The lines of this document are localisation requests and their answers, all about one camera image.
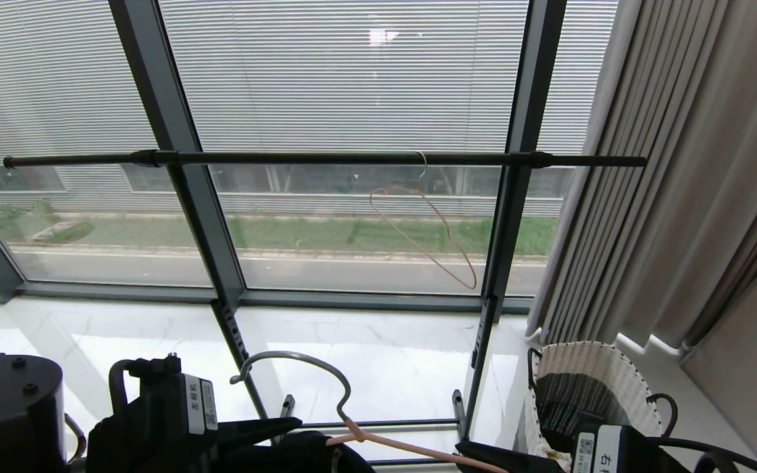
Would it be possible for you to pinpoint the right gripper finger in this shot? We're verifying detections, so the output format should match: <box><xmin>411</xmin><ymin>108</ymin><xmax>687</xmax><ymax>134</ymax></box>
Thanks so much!
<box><xmin>455</xmin><ymin>440</ymin><xmax>566</xmax><ymax>473</ymax></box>

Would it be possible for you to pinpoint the black garment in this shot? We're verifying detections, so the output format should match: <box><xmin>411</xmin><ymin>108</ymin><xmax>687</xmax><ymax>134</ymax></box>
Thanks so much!
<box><xmin>214</xmin><ymin>430</ymin><xmax>378</xmax><ymax>473</ymax></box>

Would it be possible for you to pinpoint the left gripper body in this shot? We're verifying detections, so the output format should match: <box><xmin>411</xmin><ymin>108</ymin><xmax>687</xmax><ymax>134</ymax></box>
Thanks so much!
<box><xmin>88</xmin><ymin>420</ymin><xmax>221</xmax><ymax>473</ymax></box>

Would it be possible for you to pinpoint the black clothes rack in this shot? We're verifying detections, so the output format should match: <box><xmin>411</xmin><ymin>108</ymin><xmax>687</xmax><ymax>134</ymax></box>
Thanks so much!
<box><xmin>3</xmin><ymin>150</ymin><xmax>647</xmax><ymax>468</ymax></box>

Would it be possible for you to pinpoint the window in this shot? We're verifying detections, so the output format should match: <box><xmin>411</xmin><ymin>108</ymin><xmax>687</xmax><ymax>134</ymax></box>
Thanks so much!
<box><xmin>0</xmin><ymin>0</ymin><xmax>619</xmax><ymax>315</ymax></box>

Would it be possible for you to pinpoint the black cable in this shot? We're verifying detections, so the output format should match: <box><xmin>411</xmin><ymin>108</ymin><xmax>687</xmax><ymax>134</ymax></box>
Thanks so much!
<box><xmin>648</xmin><ymin>437</ymin><xmax>757</xmax><ymax>473</ymax></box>
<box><xmin>108</xmin><ymin>359</ymin><xmax>137</xmax><ymax>416</ymax></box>
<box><xmin>63</xmin><ymin>413</ymin><xmax>88</xmax><ymax>462</ymax></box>

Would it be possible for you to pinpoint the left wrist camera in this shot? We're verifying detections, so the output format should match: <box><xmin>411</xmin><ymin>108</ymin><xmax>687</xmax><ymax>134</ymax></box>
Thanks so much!
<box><xmin>130</xmin><ymin>353</ymin><xmax>219</xmax><ymax>438</ymax></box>

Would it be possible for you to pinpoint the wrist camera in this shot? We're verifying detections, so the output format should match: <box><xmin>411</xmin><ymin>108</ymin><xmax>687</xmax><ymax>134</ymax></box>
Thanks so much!
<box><xmin>130</xmin><ymin>353</ymin><xmax>219</xmax><ymax>438</ymax></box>
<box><xmin>570</xmin><ymin>413</ymin><xmax>656</xmax><ymax>473</ymax></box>

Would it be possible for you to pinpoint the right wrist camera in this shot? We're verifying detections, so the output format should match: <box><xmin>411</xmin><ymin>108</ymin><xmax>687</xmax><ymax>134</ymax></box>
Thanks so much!
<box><xmin>570</xmin><ymin>413</ymin><xmax>656</xmax><ymax>473</ymax></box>

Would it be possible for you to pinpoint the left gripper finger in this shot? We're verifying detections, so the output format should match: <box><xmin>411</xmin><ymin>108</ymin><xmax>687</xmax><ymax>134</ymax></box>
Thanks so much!
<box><xmin>218</xmin><ymin>417</ymin><xmax>302</xmax><ymax>449</ymax></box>

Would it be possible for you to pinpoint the pink clothes hanger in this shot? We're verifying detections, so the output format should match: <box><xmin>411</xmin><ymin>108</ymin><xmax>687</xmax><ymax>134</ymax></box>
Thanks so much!
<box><xmin>370</xmin><ymin>151</ymin><xmax>478</xmax><ymax>290</ymax></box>
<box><xmin>230</xmin><ymin>351</ymin><xmax>511</xmax><ymax>473</ymax></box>

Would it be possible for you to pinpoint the white laundry basket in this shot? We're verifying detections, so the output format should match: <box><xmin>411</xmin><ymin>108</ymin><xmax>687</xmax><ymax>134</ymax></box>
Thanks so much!
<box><xmin>522</xmin><ymin>342</ymin><xmax>679</xmax><ymax>473</ymax></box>

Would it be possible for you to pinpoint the beige curtain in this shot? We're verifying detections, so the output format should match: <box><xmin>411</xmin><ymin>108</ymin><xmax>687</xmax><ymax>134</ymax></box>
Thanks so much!
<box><xmin>526</xmin><ymin>0</ymin><xmax>757</xmax><ymax>352</ymax></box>

